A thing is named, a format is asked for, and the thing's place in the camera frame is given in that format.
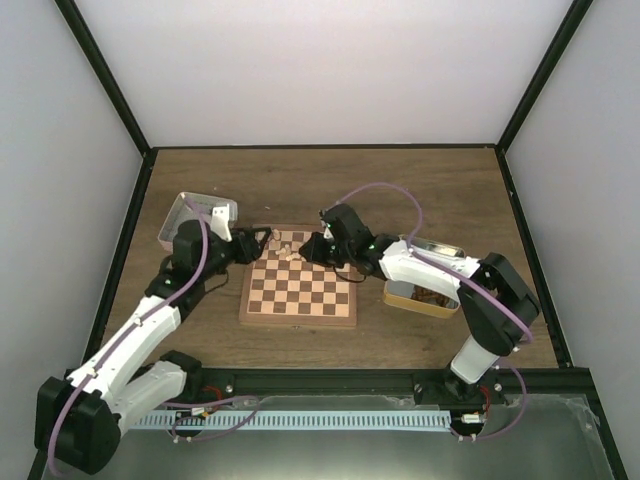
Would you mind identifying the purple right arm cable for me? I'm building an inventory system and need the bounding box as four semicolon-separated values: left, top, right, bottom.
337;182;534;444

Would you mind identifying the dark brown chess pieces pile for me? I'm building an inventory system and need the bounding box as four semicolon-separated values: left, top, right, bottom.
411;286;450;308

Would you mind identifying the yellow metal tin tray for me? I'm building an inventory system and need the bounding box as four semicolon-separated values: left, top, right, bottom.
383;238;465;319

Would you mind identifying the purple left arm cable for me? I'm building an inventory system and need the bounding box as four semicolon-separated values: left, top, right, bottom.
47;195;261;476

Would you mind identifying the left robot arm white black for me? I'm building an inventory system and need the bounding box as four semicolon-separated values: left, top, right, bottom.
34;220;271;474

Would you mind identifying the black aluminium frame rail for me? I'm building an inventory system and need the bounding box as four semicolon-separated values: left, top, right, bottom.
202;367;595;397

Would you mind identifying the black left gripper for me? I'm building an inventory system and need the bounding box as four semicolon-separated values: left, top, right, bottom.
199;227;273;282

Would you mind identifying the pink metal tin tray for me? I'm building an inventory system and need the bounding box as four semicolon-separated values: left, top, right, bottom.
157;192;238;253

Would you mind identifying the wooden chess board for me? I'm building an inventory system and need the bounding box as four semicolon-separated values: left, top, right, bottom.
239;224;357;329

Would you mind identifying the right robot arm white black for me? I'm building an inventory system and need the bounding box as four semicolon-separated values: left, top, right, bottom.
299;203;541;403

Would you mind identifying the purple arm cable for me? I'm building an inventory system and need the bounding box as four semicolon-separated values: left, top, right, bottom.
47;195;261;476
337;182;534;444

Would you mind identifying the light blue slotted cable duct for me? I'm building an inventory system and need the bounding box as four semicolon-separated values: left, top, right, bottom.
132;410;451;433

